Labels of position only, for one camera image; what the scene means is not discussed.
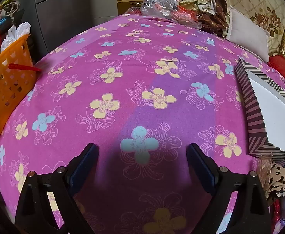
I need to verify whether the leopard print scrunchie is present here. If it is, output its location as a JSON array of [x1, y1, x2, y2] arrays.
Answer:
[[267, 164, 285, 200]]

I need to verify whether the white plastic bag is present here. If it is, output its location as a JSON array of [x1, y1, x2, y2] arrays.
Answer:
[[1, 22, 32, 53]]

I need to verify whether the beige floral quilt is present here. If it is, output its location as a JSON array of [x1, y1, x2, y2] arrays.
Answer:
[[196, 0, 285, 65]]

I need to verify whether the beige rope bundle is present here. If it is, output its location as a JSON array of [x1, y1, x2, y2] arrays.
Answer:
[[0, 2, 20, 17]]

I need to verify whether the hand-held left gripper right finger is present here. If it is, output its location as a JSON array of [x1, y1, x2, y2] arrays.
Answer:
[[186, 143, 272, 234]]

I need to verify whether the red hair bow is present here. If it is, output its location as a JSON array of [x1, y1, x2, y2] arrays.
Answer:
[[270, 199, 283, 227]]

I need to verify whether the white pillow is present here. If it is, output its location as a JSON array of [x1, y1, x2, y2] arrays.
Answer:
[[226, 6, 271, 62]]

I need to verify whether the red heart pillow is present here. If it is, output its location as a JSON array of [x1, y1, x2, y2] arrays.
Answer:
[[268, 55, 285, 95]]

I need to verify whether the clear plastic bag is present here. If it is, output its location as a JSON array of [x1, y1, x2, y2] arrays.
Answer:
[[140, 0, 179, 20]]

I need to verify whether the grey refrigerator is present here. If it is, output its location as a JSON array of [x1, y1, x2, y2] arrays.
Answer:
[[18, 0, 117, 65]]

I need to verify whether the pink floral bedsheet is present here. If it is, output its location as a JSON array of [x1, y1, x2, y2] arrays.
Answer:
[[0, 13, 285, 234]]

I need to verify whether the orange plastic basket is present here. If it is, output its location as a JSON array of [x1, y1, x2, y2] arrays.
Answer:
[[0, 34, 37, 156]]

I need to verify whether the red packet in plastic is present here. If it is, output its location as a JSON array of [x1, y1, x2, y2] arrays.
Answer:
[[170, 5, 202, 28]]

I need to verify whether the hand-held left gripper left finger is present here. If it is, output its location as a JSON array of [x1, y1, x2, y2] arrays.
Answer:
[[15, 143, 99, 234]]

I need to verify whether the red plastic stick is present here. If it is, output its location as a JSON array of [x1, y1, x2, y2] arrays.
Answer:
[[8, 63, 42, 72]]

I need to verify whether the striped box with white inside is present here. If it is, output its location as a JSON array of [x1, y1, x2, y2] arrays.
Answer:
[[234, 58, 285, 158]]

